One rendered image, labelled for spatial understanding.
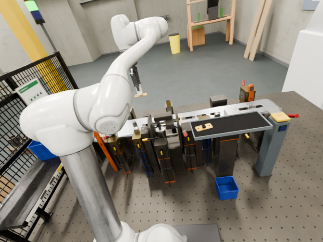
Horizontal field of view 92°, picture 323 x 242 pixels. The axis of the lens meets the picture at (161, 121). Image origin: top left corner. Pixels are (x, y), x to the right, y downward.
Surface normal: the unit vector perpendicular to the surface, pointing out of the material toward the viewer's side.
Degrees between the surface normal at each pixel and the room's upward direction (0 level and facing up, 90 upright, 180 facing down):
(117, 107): 60
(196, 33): 90
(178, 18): 90
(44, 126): 78
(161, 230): 4
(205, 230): 2
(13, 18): 90
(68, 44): 90
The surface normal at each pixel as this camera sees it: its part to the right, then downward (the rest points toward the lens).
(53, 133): 0.03, 0.35
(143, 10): -0.04, 0.59
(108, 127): 0.27, 0.69
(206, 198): -0.18, -0.80
